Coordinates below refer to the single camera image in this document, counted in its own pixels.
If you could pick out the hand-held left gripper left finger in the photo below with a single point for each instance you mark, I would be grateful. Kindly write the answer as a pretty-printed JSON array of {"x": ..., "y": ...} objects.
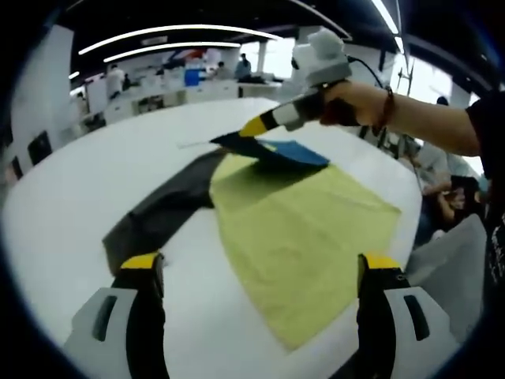
[{"x": 146, "y": 327}]

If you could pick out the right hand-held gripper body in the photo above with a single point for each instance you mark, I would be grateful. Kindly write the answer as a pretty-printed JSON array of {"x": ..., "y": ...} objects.
[{"x": 325, "y": 59}]

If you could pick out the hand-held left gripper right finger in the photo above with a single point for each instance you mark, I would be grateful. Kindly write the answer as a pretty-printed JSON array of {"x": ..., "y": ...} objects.
[{"x": 375, "y": 327}]

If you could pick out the yellow blue grey garment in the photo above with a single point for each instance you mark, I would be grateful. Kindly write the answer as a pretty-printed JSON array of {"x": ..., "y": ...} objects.
[{"x": 300, "y": 237}]

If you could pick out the person's right hand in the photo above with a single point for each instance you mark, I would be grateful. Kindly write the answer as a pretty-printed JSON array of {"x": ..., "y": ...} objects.
[{"x": 355, "y": 102}]

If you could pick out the straight ceiling light strip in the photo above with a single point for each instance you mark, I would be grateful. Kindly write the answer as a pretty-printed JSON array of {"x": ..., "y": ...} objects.
[{"x": 384, "y": 15}]

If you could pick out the white cabinet row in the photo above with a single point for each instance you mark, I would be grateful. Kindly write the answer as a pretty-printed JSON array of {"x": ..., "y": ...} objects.
[{"x": 205, "y": 94}]

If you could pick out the grey mesh chair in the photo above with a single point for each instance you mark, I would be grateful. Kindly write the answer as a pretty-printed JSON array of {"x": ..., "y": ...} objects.
[{"x": 453, "y": 268}]

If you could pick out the blue storage box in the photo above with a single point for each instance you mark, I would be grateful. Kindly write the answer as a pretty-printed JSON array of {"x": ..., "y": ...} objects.
[{"x": 192, "y": 77}]

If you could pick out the curved ceiling light strip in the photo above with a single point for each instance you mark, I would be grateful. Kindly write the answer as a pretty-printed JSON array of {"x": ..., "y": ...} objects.
[
  {"x": 158, "y": 47},
  {"x": 177, "y": 27}
]

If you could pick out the person's black printed shirt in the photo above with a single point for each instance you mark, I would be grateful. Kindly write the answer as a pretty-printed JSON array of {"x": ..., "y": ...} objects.
[{"x": 491, "y": 166}]

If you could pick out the white appliance box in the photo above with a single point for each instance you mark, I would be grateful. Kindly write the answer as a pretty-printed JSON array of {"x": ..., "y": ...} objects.
[{"x": 96, "y": 96}]

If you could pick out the black cabinet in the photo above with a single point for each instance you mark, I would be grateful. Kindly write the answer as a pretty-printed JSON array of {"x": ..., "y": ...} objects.
[{"x": 39, "y": 148}]

